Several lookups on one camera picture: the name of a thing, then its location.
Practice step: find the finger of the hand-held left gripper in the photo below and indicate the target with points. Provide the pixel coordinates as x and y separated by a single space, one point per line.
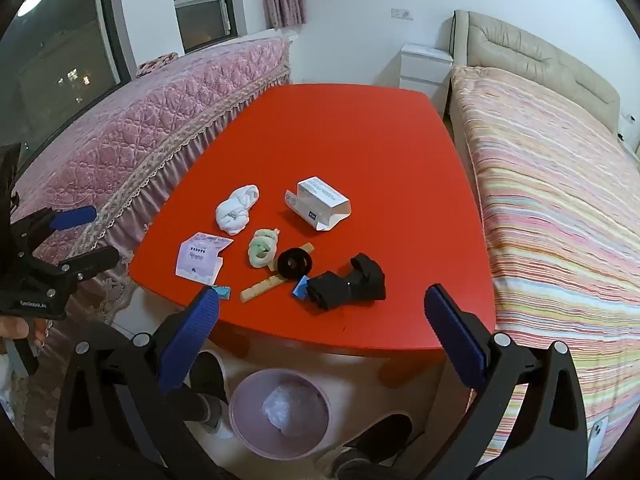
75 217
95 260

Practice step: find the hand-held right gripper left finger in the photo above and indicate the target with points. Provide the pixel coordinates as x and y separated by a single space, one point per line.
192 340

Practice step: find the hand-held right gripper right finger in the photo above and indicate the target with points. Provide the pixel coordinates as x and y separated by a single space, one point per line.
457 340

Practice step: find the small teal piece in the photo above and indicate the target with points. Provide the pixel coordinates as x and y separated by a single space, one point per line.
224 292

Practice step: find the purple white paper packet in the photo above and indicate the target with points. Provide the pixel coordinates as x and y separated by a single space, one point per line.
200 257

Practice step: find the green white wrapper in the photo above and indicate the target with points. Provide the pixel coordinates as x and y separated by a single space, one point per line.
262 252

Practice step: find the small blue piece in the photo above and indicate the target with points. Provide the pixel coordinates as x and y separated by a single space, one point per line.
300 289

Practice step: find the pink waste bin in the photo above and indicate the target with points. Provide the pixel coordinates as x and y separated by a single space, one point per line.
260 440

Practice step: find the black cloth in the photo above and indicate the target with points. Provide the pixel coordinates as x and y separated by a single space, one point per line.
350 285

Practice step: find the white tissue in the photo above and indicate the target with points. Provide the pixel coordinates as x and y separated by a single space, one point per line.
237 210

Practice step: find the white carton box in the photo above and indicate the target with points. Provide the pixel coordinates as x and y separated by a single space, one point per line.
320 200

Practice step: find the person's left hand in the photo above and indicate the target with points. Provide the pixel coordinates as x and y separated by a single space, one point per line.
15 330

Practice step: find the person's left slipper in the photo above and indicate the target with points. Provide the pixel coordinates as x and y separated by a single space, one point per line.
207 372

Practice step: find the person's slipper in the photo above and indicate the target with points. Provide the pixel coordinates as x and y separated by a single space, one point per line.
380 432
207 372

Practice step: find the person's left leg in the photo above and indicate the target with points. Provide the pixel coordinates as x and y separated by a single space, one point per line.
202 407

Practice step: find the person's leg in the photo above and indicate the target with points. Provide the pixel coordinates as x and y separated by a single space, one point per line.
355 467
202 407

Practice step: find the long wooden block strip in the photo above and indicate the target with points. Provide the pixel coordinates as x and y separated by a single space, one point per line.
255 292

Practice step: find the pink quilted bedspread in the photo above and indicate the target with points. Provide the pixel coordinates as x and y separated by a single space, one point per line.
125 135

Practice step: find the person's right slipper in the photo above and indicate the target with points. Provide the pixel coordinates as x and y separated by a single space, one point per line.
380 432

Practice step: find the clear plastic bag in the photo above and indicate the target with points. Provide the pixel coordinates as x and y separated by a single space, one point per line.
295 405

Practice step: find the short wooden block strip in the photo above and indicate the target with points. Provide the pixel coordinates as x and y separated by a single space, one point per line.
306 249

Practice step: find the striped bed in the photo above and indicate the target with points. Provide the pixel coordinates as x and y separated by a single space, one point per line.
560 220

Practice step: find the person's right leg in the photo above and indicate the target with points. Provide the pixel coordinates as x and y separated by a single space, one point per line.
355 467

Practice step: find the large dark window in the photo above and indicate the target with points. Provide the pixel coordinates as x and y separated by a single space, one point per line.
65 45

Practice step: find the pink knitted cushion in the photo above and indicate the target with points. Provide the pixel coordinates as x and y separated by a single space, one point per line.
156 64

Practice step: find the red table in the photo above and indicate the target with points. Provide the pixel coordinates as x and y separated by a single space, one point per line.
350 160

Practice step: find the black framed window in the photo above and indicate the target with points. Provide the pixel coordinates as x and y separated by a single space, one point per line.
205 10

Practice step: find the white nightstand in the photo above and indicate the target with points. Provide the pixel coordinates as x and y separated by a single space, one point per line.
424 75

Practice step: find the beige padded headboard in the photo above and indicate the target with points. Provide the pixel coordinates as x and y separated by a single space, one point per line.
535 55

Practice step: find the wall socket with plug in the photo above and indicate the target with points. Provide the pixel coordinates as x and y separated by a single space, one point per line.
627 122

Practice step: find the white wall outlet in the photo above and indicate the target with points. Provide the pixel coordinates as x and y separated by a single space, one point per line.
402 13

